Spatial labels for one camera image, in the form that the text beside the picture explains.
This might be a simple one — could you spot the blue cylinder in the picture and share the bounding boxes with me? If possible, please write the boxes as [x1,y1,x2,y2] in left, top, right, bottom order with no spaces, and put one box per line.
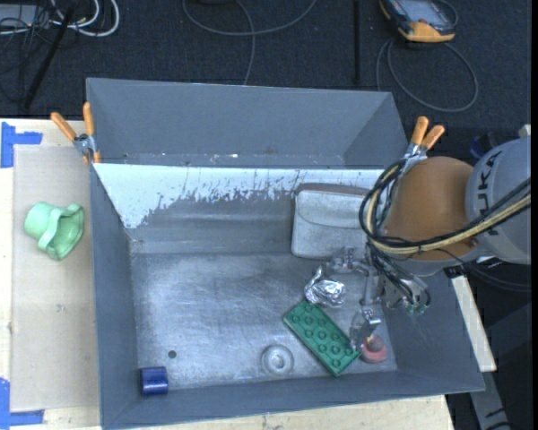
[137,365,169,396]

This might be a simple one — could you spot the crumpled silver foil ball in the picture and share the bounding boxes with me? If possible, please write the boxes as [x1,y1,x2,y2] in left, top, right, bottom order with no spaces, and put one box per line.
[303,265,347,309]

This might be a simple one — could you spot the pale flat board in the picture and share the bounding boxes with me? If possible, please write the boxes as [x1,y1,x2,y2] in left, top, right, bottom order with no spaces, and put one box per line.
[9,144,100,414]

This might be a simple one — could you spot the red and orange toy food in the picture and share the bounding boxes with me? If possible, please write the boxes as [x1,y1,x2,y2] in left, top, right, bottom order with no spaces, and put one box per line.
[360,334,389,365]

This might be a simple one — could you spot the light green toy cup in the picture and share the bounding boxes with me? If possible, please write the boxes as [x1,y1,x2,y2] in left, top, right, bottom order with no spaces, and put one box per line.
[23,201,86,262]

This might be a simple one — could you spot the dark green flat block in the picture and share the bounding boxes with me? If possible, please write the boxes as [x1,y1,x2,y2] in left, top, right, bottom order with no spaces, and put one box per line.
[282,299,361,378]

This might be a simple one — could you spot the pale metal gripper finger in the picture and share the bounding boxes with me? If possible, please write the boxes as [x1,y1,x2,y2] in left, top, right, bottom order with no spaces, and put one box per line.
[349,308,383,347]
[316,247,365,282]

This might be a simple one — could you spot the clear round glass piece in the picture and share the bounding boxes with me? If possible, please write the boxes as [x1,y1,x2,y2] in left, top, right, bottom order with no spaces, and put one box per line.
[260,344,295,375]

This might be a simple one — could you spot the grey metal bin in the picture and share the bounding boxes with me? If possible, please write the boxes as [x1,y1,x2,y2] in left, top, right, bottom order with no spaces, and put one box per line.
[84,77,486,429]

